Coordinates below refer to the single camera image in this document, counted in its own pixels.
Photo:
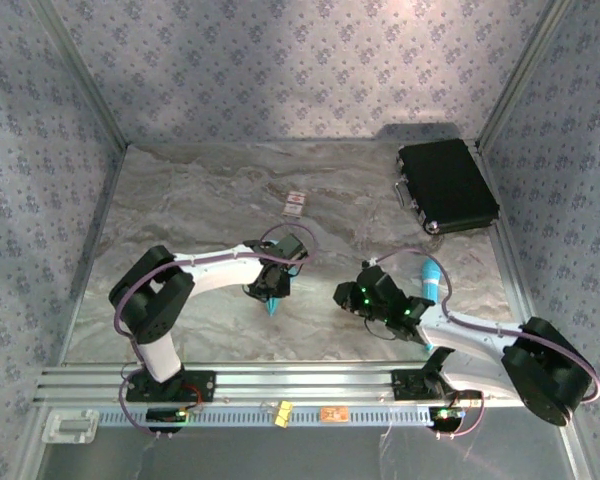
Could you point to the light blue paper sheet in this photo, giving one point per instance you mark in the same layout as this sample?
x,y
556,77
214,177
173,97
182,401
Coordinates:
x,y
272,307

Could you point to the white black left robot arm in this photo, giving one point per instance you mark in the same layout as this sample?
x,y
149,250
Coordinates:
x,y
150,300

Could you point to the light blue tube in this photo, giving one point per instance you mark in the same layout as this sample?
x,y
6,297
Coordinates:
x,y
431,277

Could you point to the small red white card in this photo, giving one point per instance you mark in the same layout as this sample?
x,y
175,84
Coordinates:
x,y
295,204

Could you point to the orange label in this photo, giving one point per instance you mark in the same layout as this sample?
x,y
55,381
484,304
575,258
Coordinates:
x,y
335,414

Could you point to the yellow binder clip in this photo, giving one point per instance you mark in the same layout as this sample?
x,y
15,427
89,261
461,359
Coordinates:
x,y
282,414

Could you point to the small black controller board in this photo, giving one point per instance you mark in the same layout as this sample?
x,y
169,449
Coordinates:
x,y
446,417
165,417

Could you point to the black hard case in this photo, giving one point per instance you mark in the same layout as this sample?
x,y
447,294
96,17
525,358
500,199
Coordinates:
x,y
445,180

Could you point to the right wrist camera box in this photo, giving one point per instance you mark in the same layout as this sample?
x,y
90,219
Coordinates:
x,y
370,262

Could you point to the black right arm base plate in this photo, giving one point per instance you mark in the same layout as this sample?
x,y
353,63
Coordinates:
x,y
407,385

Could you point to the aluminium front rail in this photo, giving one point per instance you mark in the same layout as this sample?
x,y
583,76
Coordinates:
x,y
305,382

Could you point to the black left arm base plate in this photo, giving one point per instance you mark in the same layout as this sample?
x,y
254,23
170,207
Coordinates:
x,y
202,387

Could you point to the white plastic bracket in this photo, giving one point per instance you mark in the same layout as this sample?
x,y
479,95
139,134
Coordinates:
x,y
70,426

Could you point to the aluminium corner post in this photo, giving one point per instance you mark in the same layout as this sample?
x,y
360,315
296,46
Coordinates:
x,y
87,75
521,75

